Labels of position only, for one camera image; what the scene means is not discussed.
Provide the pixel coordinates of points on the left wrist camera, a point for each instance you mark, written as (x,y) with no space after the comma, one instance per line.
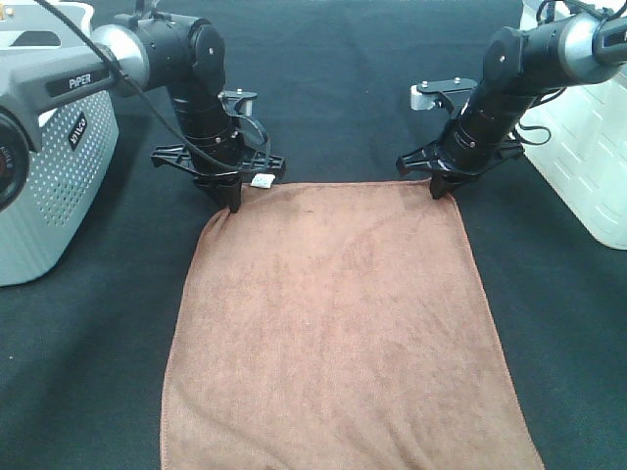
(238,103)

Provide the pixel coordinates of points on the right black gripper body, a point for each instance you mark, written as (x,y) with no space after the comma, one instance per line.
(465,165)

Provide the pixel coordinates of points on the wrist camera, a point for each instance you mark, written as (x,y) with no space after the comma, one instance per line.
(238,103)
(450,94)

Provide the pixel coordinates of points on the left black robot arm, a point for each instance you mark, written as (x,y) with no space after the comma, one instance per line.
(220,140)

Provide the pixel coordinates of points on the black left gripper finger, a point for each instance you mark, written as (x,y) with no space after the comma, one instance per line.
(222,195)
(234,196)

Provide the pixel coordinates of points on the brown terry towel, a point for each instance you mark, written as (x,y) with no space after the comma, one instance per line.
(339,326)

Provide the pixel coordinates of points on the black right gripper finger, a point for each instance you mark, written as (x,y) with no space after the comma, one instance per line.
(441,186)

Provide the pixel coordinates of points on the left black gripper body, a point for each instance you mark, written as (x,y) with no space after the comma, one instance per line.
(247,162)

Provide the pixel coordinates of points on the white woven storage box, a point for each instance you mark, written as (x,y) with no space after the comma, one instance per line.
(585,159)

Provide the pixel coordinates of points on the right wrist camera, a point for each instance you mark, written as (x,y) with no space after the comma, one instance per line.
(450,94)

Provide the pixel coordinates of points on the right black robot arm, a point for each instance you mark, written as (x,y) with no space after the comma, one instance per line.
(520,67)

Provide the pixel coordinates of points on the grey perforated laundry basket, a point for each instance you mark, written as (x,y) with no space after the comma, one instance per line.
(58,135)

